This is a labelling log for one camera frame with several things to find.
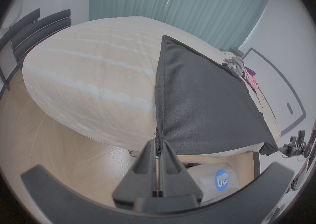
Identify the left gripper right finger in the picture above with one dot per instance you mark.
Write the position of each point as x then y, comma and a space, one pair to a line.
175, 181

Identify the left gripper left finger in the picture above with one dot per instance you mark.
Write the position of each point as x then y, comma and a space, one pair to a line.
138, 181

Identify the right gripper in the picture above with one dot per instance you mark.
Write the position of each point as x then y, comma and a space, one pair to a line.
290, 149

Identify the black T-shirt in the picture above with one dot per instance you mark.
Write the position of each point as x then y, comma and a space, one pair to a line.
202, 107

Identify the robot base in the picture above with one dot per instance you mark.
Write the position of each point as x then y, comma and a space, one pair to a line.
212, 183

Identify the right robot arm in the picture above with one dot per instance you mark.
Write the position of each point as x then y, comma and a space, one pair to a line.
305, 144

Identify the pile of clothes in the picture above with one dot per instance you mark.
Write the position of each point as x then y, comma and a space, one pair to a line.
251, 79

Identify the bed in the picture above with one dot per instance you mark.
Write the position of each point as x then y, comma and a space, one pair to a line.
93, 70

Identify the grey garment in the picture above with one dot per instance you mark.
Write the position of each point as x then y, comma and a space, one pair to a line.
234, 66

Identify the white printed pillow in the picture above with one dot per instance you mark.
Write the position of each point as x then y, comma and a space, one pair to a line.
226, 54

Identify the black white dressing table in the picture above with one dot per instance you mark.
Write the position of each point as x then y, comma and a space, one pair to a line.
19, 24

